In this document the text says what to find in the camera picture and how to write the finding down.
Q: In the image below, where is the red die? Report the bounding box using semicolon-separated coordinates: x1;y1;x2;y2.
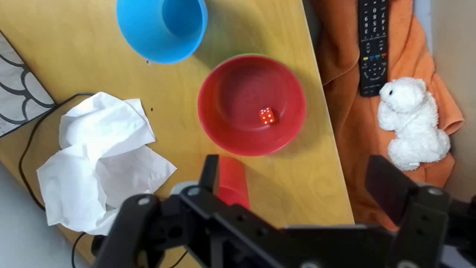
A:
258;105;279;126

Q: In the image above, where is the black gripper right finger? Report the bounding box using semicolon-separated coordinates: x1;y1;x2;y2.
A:
368;154;476;268

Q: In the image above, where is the crumpled white tissue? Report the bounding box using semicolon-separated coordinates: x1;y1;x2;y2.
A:
35;90;179;236

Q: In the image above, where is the white teddy bear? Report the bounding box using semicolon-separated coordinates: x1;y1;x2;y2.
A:
377;76;454;172

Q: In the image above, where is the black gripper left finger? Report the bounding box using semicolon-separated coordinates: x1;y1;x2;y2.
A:
91;153;236;268

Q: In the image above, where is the wooden dresser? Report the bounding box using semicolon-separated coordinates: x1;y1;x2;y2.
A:
0;0;358;268

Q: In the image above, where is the pink plastic bowl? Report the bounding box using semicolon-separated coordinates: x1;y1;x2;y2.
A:
197;53;309;159

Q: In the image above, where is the blue plastic cup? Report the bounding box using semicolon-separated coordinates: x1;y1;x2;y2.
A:
115;0;210;67

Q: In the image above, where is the black remote control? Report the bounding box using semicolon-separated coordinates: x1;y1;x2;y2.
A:
358;0;392;98

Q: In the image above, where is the orange cloth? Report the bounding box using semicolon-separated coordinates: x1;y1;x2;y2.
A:
316;0;468;232

